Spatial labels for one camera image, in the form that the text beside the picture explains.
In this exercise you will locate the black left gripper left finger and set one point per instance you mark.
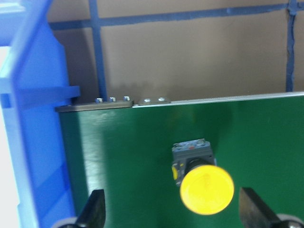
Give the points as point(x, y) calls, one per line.
point(93, 213)

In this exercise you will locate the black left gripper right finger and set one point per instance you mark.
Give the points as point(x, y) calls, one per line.
point(254, 212)

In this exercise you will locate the yellow push button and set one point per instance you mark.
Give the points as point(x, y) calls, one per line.
point(205, 188)

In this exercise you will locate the green conveyor belt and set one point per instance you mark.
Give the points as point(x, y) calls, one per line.
point(138, 154)

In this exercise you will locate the blue left storage bin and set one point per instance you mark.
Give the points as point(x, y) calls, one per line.
point(33, 82)

